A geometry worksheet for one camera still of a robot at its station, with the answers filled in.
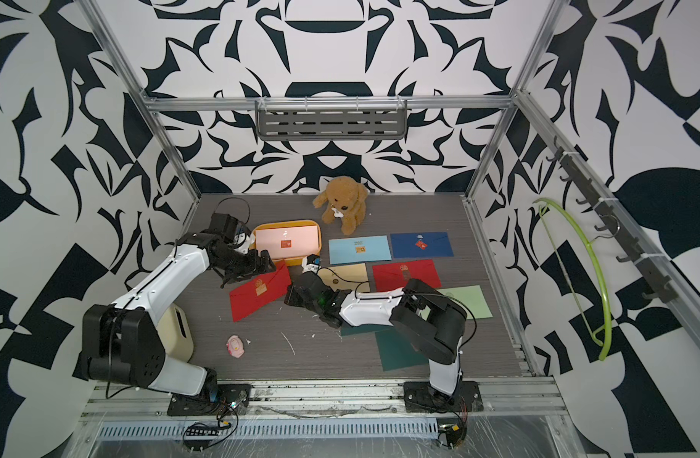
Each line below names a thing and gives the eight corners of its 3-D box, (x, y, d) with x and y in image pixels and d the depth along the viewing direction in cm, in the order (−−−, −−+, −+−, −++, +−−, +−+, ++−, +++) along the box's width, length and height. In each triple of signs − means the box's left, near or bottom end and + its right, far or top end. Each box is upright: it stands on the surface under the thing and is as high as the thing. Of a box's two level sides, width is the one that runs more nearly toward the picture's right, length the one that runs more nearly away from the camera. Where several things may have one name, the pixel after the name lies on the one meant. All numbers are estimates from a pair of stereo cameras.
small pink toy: (224, 358, 83) (222, 356, 81) (230, 336, 86) (228, 334, 85) (243, 358, 83) (241, 356, 81) (247, 336, 87) (246, 334, 85)
